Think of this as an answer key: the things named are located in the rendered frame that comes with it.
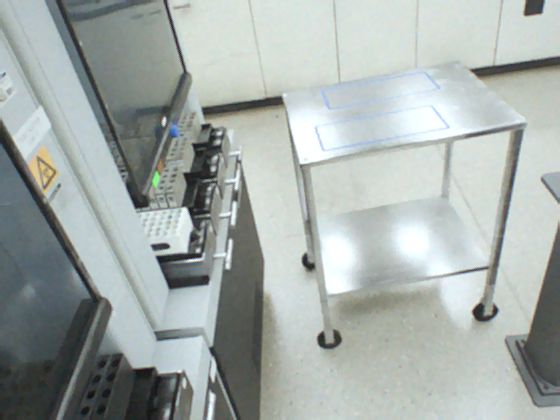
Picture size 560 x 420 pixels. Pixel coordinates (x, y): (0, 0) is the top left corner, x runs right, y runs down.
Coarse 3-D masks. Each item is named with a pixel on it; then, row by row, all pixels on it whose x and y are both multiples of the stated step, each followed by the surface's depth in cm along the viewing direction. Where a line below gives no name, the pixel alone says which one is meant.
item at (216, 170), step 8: (208, 160) 132; (216, 160) 132; (208, 168) 130; (216, 168) 130; (224, 168) 138; (200, 176) 128; (208, 176) 128; (216, 176) 128; (224, 176) 137; (240, 176) 137; (224, 184) 135; (232, 184) 135; (224, 192) 133
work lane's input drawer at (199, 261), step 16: (192, 224) 112; (208, 224) 112; (192, 240) 107; (208, 240) 109; (160, 256) 104; (176, 256) 104; (192, 256) 104; (208, 256) 107; (224, 256) 111; (176, 272) 105; (192, 272) 105; (208, 272) 106
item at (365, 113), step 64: (448, 64) 158; (320, 128) 137; (384, 128) 132; (448, 128) 127; (512, 128) 125; (448, 192) 190; (512, 192) 138; (320, 256) 146; (384, 256) 169; (448, 256) 164
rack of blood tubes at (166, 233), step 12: (144, 216) 109; (156, 216) 108; (168, 216) 107; (180, 216) 107; (144, 228) 105; (156, 228) 105; (168, 228) 105; (180, 228) 103; (156, 240) 102; (168, 240) 102; (180, 240) 102; (156, 252) 104; (168, 252) 104; (180, 252) 104
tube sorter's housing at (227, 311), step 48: (0, 0) 59; (48, 0) 127; (48, 48) 68; (48, 96) 67; (192, 96) 148; (96, 144) 79; (96, 192) 77; (240, 192) 153; (144, 240) 95; (240, 240) 150; (144, 288) 92; (192, 288) 106; (240, 288) 141; (192, 336) 100; (240, 336) 132; (240, 384) 125
